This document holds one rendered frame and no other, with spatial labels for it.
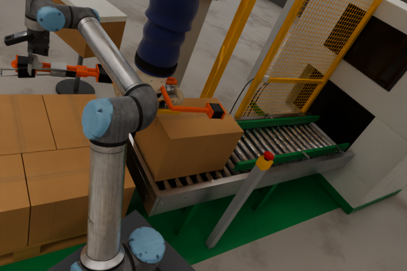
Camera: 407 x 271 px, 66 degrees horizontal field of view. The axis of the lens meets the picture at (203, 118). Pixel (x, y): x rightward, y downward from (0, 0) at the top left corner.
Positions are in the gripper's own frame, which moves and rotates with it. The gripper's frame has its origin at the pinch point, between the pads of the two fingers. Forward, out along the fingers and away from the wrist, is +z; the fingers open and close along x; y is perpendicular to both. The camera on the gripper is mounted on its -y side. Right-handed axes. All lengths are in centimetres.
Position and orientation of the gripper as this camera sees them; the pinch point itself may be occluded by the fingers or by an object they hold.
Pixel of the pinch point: (28, 66)
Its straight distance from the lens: 165.1
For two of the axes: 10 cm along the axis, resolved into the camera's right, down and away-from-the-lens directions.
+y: 8.7, 0.4, 4.9
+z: -3.5, 7.6, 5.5
